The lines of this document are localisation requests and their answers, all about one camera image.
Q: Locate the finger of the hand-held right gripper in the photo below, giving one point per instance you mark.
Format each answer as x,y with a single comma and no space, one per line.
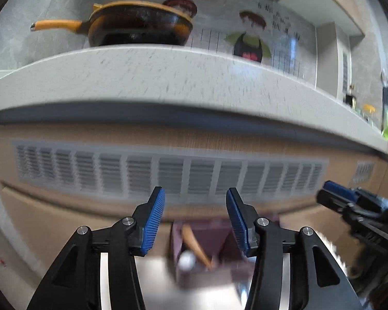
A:
331,201
339,190

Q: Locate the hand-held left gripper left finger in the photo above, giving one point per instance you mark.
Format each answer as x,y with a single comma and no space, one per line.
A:
152,222

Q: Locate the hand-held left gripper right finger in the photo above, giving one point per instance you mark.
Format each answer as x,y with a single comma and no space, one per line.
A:
237,222

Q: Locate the purple utensil drawer tray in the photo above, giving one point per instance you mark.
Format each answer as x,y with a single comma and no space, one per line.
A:
223,242

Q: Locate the small white ventilation grille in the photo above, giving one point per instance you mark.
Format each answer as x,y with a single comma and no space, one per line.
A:
363,171

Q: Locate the wooden spoon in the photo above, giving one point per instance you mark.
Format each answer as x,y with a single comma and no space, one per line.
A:
196,243

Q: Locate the white round spoon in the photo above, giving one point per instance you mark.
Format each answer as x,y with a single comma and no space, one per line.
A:
186,261

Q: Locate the wooden cabinet drawer front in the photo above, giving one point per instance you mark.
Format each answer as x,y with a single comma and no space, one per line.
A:
68,219

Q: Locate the yellow lidded jar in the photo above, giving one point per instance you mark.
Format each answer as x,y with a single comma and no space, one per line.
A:
368,109

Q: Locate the dark sauce bottle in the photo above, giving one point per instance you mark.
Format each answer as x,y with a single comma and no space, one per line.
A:
350,98

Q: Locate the orange frying pan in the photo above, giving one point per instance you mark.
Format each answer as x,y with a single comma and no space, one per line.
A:
139,22

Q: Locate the beige wall cabinet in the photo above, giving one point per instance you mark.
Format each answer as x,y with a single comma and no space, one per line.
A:
336,9

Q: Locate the cartoon wall sticker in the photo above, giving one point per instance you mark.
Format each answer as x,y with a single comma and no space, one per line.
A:
245,29

